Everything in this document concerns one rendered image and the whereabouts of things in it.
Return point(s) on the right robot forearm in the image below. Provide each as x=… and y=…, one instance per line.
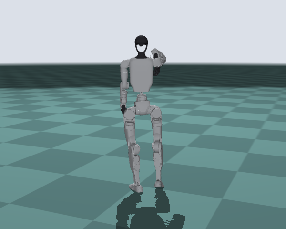
x=160, y=54

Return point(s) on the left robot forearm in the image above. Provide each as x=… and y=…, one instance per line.
x=123, y=96

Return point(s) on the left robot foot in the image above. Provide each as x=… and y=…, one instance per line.
x=137, y=188

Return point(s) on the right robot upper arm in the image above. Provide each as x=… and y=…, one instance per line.
x=158, y=62

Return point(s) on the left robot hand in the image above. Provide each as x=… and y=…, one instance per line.
x=123, y=109

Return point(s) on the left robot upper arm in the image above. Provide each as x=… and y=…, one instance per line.
x=124, y=73

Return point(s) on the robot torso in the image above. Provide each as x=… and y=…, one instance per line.
x=141, y=80

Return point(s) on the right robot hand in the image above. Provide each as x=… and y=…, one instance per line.
x=156, y=70

